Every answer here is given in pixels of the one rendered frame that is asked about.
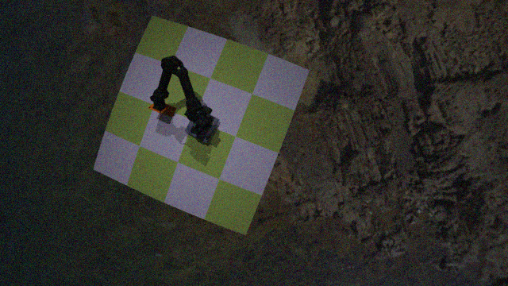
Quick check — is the dark grey switch panel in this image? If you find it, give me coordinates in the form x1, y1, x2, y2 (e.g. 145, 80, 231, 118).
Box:
184, 114, 219, 143

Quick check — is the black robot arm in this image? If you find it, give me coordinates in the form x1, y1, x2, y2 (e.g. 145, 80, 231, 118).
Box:
150, 56, 213, 130

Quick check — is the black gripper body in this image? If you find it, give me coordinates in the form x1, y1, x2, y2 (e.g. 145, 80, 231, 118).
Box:
190, 106, 213, 135

